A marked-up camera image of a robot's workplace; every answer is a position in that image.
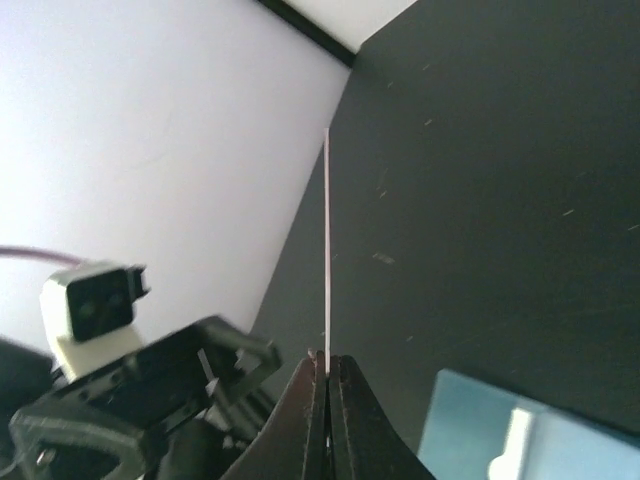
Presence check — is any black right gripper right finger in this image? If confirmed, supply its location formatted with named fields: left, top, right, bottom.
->
left=328, top=355, right=433, bottom=480

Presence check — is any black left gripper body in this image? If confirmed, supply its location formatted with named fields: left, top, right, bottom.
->
left=49, top=324, right=210, bottom=433

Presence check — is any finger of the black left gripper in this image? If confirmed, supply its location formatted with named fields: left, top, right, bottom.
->
left=197, top=316, right=282, bottom=415
left=9, top=404, right=150, bottom=479

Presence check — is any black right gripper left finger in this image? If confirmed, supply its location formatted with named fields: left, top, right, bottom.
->
left=224, top=351, right=327, bottom=480

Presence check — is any blue leather card holder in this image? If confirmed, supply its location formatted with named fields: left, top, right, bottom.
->
left=417, top=369, right=639, bottom=479

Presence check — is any red card with stripe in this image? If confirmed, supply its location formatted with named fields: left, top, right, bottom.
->
left=323, top=127, right=331, bottom=378

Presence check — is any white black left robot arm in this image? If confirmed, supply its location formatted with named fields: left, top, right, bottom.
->
left=1, top=316, right=282, bottom=479

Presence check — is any black aluminium front rail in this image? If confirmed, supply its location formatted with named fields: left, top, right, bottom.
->
left=201, top=384, right=275, bottom=450

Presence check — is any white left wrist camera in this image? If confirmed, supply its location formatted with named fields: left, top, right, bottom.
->
left=39, top=260, right=149, bottom=382

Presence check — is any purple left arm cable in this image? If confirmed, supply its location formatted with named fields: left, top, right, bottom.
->
left=0, top=244, right=84, bottom=264

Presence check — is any black rear left frame post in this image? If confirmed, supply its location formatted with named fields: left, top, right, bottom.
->
left=256, top=0, right=356, bottom=69

